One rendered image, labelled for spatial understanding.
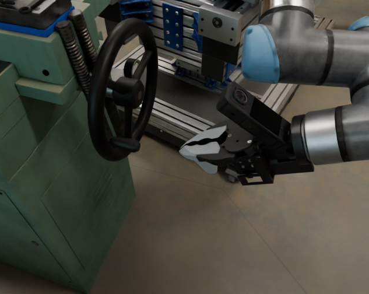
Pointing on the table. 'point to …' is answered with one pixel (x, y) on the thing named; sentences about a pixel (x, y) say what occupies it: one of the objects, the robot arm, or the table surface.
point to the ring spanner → (28, 7)
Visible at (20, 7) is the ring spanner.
